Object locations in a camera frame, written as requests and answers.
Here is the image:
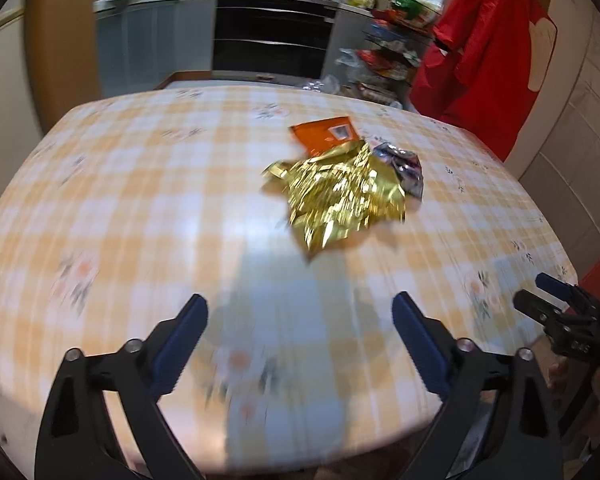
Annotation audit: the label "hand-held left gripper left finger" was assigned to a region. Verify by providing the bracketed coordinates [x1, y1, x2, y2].
[36, 293, 210, 480]

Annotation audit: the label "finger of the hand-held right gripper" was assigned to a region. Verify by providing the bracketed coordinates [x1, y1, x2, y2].
[536, 272, 600, 311]
[512, 290, 571, 337]

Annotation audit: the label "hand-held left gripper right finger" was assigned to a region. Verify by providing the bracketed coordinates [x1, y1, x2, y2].
[391, 291, 563, 480]

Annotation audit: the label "gold foil wrapper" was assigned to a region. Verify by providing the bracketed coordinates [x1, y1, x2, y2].
[261, 141, 407, 261]

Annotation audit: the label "person's right hand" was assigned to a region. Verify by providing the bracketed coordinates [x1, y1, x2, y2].
[547, 357, 600, 466]

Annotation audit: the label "dark purple snack packet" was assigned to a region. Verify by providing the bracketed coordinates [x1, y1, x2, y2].
[372, 141, 425, 202]

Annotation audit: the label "red apron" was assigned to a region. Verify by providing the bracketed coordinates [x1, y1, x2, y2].
[409, 0, 558, 161]

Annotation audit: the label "orange snack packet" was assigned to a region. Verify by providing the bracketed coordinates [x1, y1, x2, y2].
[289, 117, 361, 157]

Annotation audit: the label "grey kitchen base cabinets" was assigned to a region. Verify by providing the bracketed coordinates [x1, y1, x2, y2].
[94, 0, 218, 96]

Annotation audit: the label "narrow grey cabinet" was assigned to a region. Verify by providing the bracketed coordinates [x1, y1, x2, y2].
[322, 5, 376, 81]

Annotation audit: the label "black built-in oven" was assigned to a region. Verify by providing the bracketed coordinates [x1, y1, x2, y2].
[211, 0, 338, 78]

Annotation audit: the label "cream refrigerator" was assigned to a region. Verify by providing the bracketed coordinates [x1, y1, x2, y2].
[0, 0, 33, 126]

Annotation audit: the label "black wire storage rack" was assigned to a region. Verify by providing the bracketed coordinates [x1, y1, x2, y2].
[362, 7, 441, 106]

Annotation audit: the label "wooden door frame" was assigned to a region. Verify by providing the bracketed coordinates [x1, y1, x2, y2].
[25, 0, 106, 133]

